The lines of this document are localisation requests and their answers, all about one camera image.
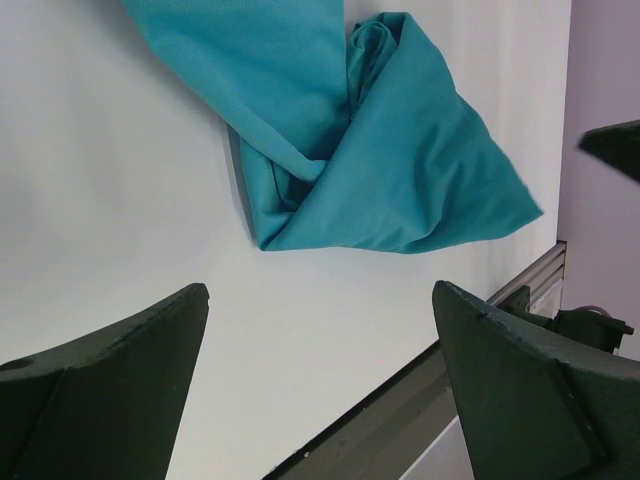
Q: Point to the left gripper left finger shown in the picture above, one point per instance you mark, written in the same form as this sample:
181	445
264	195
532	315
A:
106	405

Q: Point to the teal t shirt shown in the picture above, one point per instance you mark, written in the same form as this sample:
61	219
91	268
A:
346	139

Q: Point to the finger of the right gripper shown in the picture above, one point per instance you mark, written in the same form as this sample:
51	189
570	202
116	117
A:
616	145

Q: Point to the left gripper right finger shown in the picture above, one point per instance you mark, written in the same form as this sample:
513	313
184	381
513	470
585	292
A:
533	404

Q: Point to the aluminium front rail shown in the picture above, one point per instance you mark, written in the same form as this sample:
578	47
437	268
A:
544	277

